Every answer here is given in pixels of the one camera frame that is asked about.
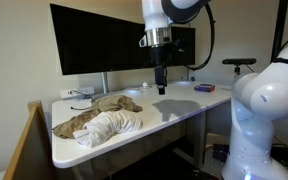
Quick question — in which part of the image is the black stereo camera on tripod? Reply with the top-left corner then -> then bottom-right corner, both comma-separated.
222,58 -> 257,76

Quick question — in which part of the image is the black wide monitor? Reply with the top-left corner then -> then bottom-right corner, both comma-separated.
49,3 -> 196,76

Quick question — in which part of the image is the purple flat box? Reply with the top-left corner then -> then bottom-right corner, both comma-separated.
193,83 -> 216,93

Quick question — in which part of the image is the white power strip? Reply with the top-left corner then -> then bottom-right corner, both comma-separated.
59,86 -> 95,100

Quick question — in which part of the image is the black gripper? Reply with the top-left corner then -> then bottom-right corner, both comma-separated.
150,44 -> 172,96

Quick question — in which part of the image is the wooden bed board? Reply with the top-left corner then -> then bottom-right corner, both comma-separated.
3,100 -> 57,180

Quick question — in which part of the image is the thin dark cable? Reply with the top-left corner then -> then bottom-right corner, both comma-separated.
69,88 -> 97,111

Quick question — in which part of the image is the black vertical pole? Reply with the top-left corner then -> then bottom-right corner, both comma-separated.
270,0 -> 288,63

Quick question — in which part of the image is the white shirt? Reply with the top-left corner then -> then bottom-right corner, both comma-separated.
72,109 -> 144,149

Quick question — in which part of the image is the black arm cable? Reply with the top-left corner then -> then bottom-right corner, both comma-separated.
183,3 -> 217,72

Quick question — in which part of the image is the grey desk leg frame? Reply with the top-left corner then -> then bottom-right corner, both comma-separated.
192,111 -> 208,166

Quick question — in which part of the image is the tan crumpled garment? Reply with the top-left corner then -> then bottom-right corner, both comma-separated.
52,94 -> 144,140

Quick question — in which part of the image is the dark blue floor box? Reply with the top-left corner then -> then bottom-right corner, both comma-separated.
212,143 -> 231,163

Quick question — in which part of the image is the silver monitor stand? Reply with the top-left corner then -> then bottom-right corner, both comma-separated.
100,71 -> 110,95

